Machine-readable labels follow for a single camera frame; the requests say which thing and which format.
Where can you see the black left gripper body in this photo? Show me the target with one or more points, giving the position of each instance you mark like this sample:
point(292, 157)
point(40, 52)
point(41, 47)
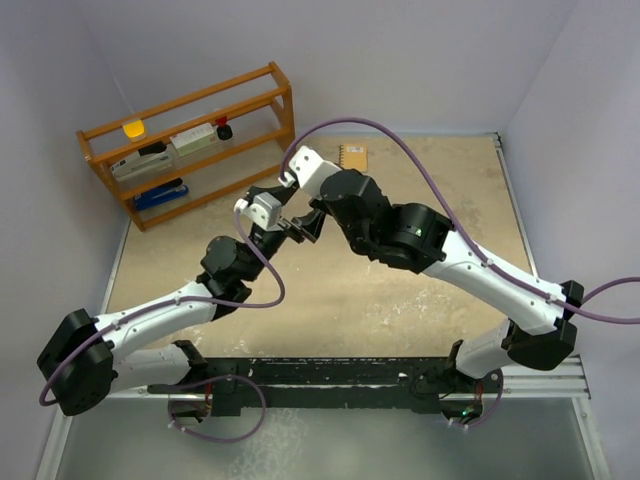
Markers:
point(271, 242)

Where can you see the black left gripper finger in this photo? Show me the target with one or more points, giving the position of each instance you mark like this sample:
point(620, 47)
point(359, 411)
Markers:
point(292, 231)
point(281, 193)

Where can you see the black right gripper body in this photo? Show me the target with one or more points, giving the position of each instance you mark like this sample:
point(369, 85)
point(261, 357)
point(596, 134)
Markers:
point(318, 204)

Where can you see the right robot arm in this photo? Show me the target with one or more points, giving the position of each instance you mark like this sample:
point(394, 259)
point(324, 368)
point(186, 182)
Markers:
point(535, 333)

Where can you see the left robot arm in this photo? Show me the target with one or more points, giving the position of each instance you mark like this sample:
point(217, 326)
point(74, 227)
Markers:
point(89, 357)

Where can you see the brown spiral notebook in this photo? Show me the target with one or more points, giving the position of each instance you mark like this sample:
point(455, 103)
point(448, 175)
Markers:
point(352, 156)

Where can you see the black red stamp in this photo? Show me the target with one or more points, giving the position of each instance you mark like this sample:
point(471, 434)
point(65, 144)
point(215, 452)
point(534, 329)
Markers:
point(223, 130)

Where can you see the white box on shelf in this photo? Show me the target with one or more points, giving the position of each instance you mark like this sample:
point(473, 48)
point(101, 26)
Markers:
point(194, 139)

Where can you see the orange wooden shelf rack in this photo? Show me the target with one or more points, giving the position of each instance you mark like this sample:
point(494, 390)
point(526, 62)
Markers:
point(259, 107)

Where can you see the blue stapler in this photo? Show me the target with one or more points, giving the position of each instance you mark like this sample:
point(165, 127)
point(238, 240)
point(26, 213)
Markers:
point(161, 194)

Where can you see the white black stapler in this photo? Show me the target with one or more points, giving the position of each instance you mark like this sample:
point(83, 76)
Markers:
point(144, 161)

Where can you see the yellow sticky note pad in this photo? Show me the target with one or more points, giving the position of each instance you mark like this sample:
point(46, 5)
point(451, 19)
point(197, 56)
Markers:
point(134, 130)

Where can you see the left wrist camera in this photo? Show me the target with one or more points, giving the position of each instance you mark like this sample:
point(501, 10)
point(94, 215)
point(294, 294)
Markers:
point(264, 210)

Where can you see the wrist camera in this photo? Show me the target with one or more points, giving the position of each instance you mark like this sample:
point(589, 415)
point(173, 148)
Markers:
point(308, 170)
point(264, 210)

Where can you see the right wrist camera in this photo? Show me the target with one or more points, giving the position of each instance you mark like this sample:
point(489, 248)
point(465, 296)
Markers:
point(308, 170)

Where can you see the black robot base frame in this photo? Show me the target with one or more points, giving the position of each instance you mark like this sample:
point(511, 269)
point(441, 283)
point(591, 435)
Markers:
point(422, 385)

